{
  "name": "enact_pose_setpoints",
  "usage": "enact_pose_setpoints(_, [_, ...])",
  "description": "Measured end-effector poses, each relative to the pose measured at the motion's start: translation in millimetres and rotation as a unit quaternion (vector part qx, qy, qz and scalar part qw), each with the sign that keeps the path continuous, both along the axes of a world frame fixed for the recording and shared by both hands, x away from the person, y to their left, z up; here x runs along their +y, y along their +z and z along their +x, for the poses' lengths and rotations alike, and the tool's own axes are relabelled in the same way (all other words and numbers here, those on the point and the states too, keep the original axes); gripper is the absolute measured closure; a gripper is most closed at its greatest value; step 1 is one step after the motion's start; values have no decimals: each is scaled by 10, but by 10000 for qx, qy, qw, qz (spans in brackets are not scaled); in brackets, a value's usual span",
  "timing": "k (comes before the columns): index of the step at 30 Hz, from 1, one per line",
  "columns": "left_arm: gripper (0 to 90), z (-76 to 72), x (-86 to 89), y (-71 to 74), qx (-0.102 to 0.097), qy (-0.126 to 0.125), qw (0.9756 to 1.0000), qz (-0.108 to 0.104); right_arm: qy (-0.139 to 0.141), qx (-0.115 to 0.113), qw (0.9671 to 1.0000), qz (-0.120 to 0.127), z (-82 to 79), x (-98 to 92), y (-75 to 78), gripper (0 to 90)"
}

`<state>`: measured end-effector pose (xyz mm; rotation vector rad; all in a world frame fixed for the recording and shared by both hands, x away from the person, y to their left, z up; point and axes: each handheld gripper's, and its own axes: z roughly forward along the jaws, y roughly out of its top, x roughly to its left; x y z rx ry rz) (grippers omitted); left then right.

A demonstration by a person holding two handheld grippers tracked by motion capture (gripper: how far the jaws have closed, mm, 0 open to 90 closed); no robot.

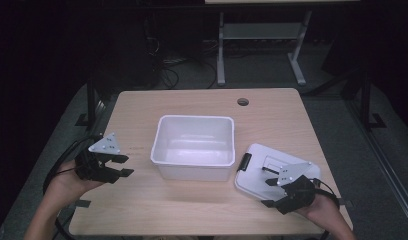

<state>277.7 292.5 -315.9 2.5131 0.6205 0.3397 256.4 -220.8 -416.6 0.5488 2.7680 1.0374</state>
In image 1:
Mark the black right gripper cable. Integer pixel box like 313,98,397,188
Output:
311,177,342,209

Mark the person's left hand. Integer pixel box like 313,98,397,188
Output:
49,159,104,202

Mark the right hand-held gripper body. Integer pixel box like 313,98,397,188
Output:
274,161,317,215

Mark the grey metal table frame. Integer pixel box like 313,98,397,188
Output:
204,0,360,87

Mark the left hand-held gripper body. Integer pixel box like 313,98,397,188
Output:
74,132,122,183

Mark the black metal stand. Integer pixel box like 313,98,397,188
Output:
74,77,105,128
340,68,388,132

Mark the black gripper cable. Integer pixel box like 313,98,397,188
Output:
311,177,342,209
41,134,104,196

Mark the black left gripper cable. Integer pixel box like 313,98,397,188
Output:
41,134,104,196

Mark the white plastic storage box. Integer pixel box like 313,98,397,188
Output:
150,114,236,183

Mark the person's right hand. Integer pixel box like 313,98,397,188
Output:
294,192,340,223

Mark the bundle of black floor cables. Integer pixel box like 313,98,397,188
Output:
142,34,220,90

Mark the white lid with black latch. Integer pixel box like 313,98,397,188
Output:
234,143,322,202

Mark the aluminium floor rail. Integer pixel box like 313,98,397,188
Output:
344,98,408,232

